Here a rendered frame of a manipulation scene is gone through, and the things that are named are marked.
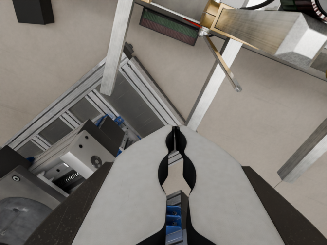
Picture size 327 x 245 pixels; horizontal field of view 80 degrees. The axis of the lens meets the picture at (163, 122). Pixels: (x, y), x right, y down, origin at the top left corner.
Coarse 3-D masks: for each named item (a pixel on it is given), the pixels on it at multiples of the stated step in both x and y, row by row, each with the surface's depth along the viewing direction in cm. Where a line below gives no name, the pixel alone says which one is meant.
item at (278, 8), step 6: (270, 0) 23; (318, 0) 14; (324, 0) 14; (252, 6) 28; (258, 6) 26; (264, 6) 25; (276, 6) 20; (318, 6) 14; (324, 6) 14; (324, 12) 14
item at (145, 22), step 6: (144, 18) 55; (144, 24) 55; (150, 24) 55; (156, 24) 55; (156, 30) 56; (162, 30) 56; (168, 30) 56; (174, 36) 57; (180, 36) 56; (186, 36) 56; (186, 42) 57; (192, 42) 57
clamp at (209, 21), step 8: (216, 0) 39; (208, 8) 38; (216, 8) 38; (224, 8) 38; (232, 8) 38; (208, 16) 39; (216, 16) 39; (200, 24) 42; (208, 24) 40; (224, 32) 40; (240, 40) 41; (256, 48) 42
